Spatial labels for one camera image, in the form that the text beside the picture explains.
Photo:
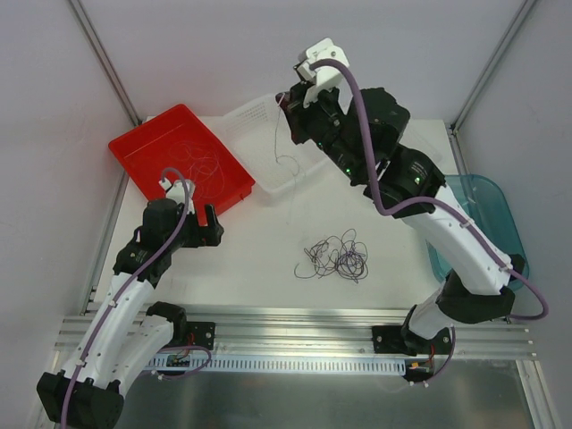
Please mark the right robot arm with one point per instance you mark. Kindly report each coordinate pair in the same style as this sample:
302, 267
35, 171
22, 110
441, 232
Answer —
476, 289

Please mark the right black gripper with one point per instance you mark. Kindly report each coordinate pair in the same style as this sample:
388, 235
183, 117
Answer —
297, 117

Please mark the white perforated basket left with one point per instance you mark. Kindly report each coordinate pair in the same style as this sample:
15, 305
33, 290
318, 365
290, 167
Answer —
258, 135

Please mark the white perforated basket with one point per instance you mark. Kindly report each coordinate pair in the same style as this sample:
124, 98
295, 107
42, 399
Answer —
258, 135
418, 135

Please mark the aluminium mounting rail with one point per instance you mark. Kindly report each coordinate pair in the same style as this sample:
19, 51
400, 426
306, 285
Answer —
344, 332

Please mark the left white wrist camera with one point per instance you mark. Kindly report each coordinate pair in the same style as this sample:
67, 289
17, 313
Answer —
180, 191

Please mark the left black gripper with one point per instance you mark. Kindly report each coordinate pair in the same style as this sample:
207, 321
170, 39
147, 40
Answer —
202, 233

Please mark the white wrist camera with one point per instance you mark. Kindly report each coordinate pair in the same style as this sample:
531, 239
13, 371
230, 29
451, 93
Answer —
180, 191
314, 69

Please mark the red plastic tray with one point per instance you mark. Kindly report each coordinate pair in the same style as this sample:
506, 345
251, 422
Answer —
177, 138

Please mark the white perforated basket right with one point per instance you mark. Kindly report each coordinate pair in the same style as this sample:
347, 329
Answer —
418, 135

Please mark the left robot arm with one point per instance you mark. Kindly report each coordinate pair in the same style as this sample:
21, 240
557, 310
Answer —
90, 389

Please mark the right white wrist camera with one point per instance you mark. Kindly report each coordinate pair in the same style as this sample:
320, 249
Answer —
314, 69

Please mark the teal translucent plastic tub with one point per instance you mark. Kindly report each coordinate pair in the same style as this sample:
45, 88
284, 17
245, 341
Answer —
484, 201

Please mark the white slotted cable duct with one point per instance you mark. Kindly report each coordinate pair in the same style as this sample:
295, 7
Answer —
167, 363

